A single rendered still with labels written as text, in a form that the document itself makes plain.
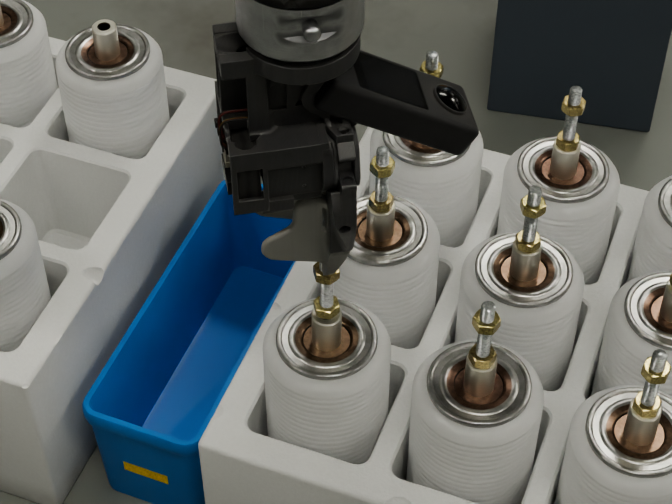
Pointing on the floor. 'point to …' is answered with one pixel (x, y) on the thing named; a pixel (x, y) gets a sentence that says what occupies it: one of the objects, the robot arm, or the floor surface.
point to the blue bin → (184, 354)
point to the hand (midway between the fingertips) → (335, 251)
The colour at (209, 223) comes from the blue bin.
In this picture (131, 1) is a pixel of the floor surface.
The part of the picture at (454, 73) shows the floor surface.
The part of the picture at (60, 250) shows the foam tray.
